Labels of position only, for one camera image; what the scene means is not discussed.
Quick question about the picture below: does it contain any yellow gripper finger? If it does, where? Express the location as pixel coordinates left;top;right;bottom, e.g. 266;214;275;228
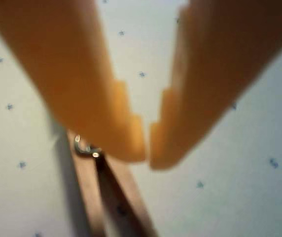
0;0;147;163
149;0;282;170

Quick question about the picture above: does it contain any wooden clothespin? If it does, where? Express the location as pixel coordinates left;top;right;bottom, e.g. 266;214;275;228
66;128;159;237

